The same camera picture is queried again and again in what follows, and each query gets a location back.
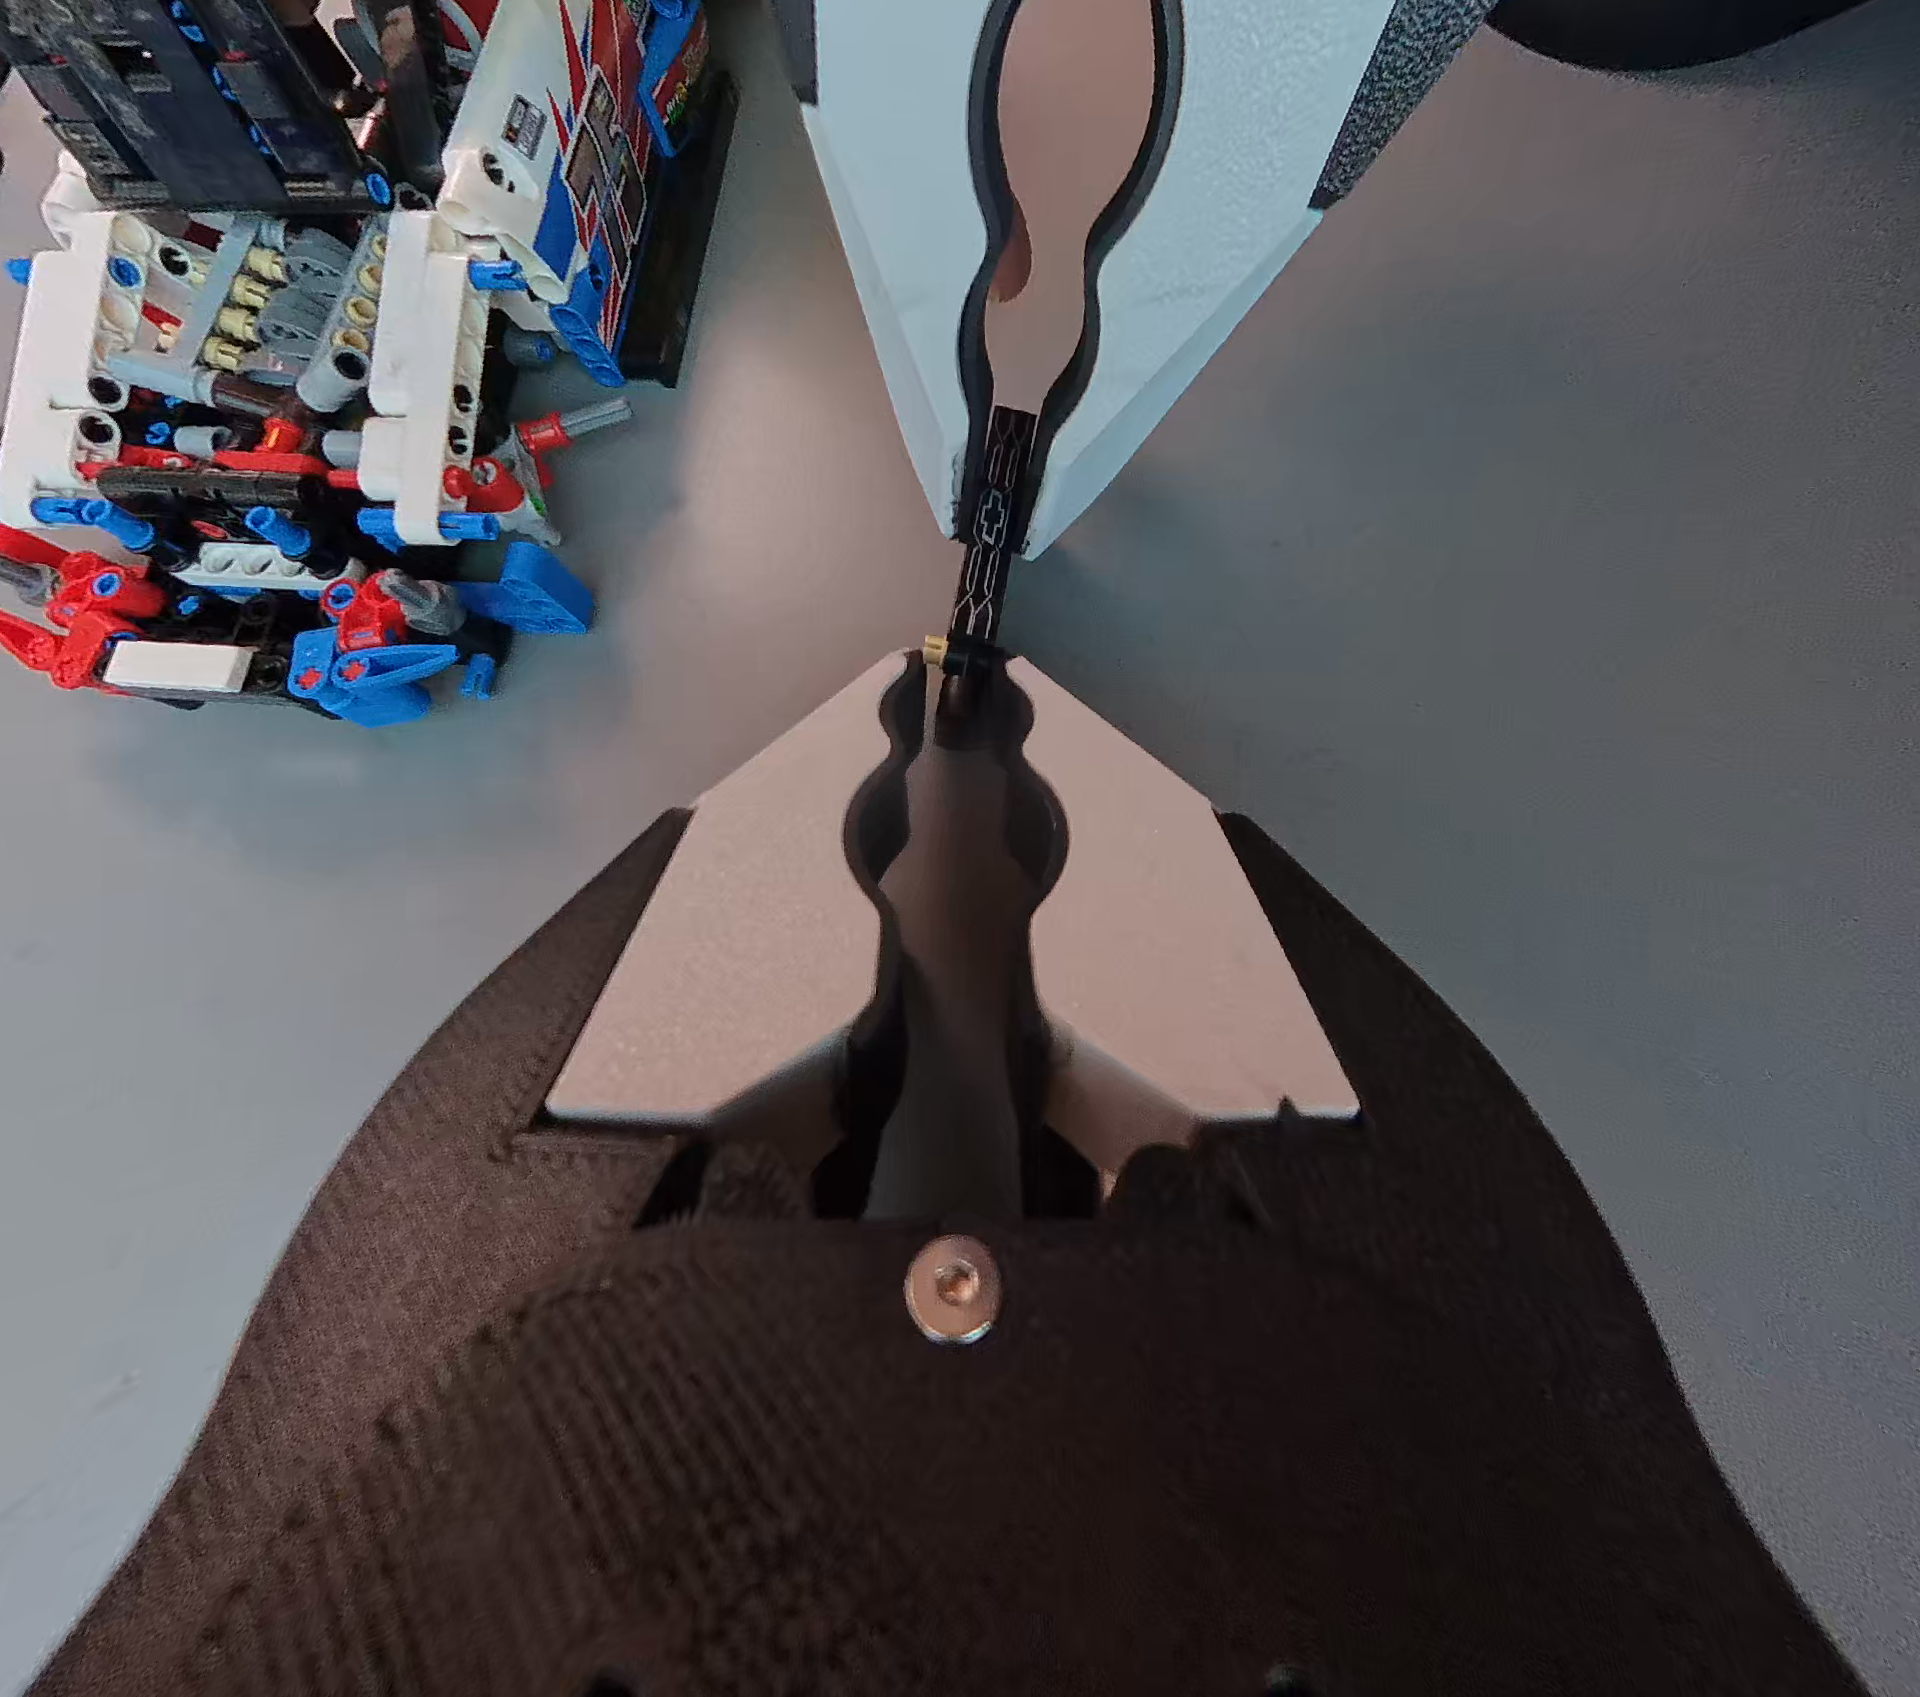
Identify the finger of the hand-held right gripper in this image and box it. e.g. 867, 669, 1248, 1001
801, 0, 1070, 538
1015, 0, 1501, 563

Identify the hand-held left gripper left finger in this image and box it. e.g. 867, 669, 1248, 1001
543, 651, 931, 1223

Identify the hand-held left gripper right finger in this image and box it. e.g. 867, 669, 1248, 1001
982, 656, 1361, 1223

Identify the black printed tile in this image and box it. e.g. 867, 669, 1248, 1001
951, 404, 1041, 642

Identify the toy brick race car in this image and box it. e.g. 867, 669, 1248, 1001
0, 0, 740, 727

